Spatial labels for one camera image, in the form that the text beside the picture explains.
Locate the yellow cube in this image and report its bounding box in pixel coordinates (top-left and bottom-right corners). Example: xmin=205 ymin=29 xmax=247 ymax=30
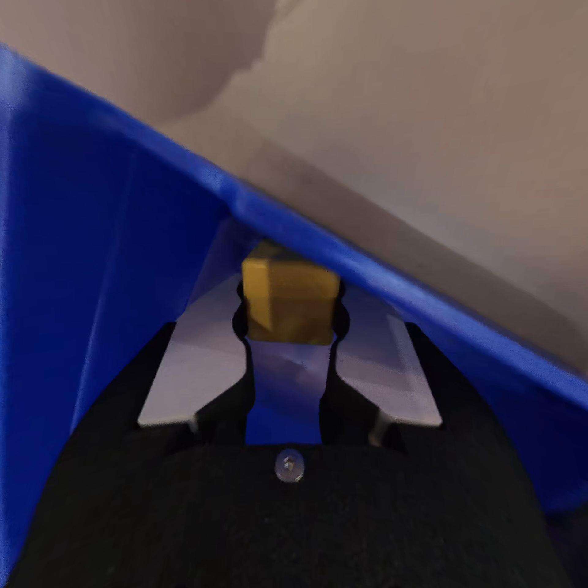
xmin=241 ymin=241 xmax=341 ymax=345

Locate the blue plastic bin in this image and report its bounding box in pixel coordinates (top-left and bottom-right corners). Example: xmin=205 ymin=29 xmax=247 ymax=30
xmin=0 ymin=43 xmax=588 ymax=575

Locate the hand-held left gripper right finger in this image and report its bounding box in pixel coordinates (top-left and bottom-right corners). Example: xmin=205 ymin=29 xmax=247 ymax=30
xmin=321 ymin=287 xmax=443 ymax=447

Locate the grey desk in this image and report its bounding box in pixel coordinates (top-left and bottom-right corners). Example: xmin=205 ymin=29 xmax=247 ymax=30
xmin=0 ymin=0 xmax=588 ymax=378

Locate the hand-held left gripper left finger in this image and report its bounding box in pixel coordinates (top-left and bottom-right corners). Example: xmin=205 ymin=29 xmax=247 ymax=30
xmin=138 ymin=284 xmax=256 ymax=429

